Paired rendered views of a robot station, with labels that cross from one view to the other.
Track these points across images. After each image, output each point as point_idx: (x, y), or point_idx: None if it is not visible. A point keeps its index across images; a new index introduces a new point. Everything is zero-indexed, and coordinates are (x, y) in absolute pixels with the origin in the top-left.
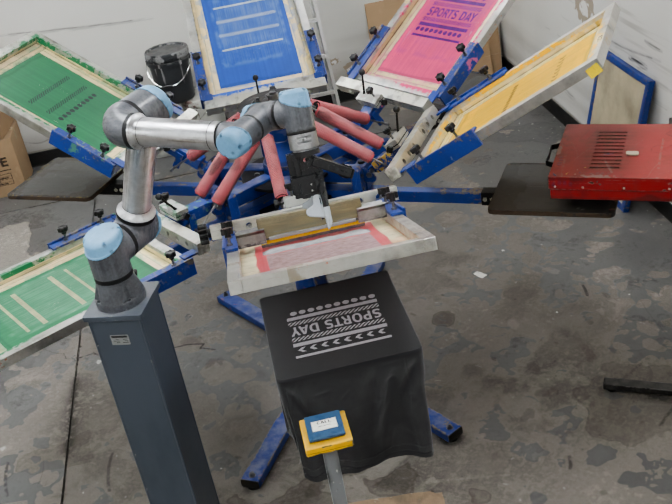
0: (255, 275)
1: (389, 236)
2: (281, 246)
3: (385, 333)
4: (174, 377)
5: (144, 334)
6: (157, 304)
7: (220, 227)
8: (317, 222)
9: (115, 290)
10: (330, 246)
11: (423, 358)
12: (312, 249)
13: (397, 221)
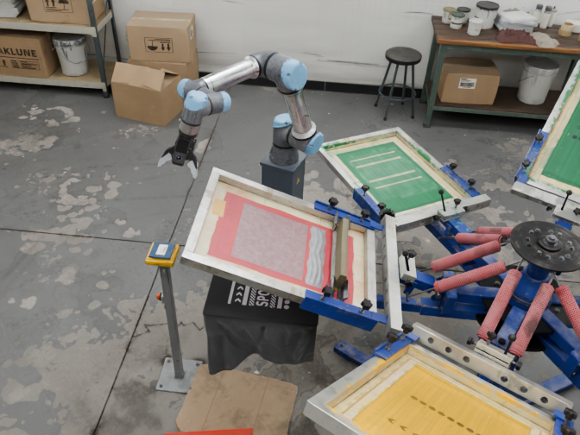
0: (213, 178)
1: (267, 277)
2: (331, 242)
3: (233, 301)
4: None
5: (261, 173)
6: (286, 179)
7: (384, 220)
8: (336, 255)
9: (272, 145)
10: (285, 249)
11: (204, 321)
12: (290, 242)
13: (280, 282)
